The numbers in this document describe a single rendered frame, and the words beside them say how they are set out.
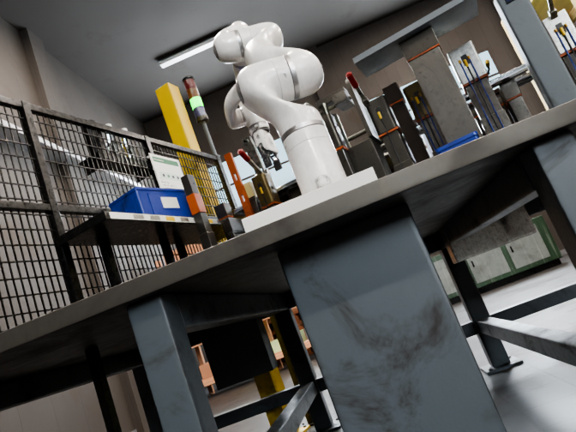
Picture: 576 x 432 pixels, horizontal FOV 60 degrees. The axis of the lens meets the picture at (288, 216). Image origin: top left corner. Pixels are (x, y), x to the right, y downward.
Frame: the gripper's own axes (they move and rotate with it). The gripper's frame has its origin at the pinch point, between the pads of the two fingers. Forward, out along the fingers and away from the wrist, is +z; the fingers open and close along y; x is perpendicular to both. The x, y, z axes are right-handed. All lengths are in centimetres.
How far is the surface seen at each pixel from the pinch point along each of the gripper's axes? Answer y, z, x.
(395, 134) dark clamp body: -23, 18, -52
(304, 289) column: -82, 55, -28
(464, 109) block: -37, 24, -73
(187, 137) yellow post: 43, -53, 58
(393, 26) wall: 697, -365, -44
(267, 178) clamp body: -18.4, 9.3, -2.9
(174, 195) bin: -21.7, -1.0, 35.0
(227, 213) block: -0.9, 9.3, 26.7
